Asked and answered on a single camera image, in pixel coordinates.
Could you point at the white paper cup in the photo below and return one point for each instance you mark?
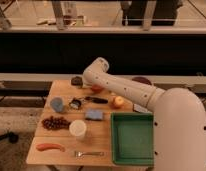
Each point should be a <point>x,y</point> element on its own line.
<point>78,129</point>

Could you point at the light blue sponge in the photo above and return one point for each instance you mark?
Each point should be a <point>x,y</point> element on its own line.
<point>140,109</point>

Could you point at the blue cloth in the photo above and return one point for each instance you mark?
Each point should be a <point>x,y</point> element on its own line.
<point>94,114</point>

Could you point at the purple bowl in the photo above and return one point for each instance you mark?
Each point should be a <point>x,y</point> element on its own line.
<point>142,80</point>

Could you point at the green plastic tray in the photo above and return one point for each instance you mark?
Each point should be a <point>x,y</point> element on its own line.
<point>132,139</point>

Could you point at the silver fork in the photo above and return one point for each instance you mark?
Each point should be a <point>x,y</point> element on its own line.
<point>80,154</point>

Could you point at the apple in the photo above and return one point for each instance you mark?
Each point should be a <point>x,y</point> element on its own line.
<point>118,102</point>

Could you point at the black handled tool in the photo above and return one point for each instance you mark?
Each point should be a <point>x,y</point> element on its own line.
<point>94,100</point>

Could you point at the orange sausage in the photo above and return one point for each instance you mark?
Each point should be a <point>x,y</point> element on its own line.
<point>49,146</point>

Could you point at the red bowl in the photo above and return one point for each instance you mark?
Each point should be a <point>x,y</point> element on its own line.
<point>96,88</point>

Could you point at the dark eraser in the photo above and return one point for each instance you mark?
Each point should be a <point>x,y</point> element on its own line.
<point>77,81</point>

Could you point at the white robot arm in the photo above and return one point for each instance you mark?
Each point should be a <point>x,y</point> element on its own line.
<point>179,126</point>

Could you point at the bunch of dark grapes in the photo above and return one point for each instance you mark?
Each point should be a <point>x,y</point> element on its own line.
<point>55,123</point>

